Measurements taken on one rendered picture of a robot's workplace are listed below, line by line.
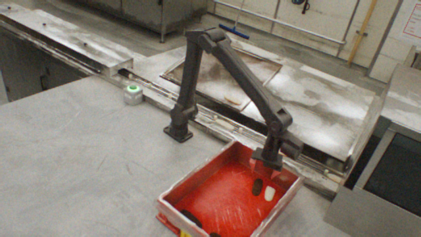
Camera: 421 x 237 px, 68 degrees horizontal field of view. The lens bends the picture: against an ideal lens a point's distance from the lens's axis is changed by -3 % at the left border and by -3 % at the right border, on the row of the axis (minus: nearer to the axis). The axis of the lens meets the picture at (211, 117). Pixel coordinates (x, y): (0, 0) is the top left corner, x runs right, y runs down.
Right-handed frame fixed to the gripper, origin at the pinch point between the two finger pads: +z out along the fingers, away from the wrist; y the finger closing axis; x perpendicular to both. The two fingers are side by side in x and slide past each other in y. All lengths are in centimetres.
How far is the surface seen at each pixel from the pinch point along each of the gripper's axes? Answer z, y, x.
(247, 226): 7.8, 0.1, -19.7
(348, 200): -6.8, 30.1, -6.6
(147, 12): 58, -192, 289
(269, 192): 6.7, 4.9, -1.6
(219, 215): 8.0, -10.2, -19.3
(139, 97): 6, -68, 31
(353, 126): -3, 37, 50
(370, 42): 47, 103, 380
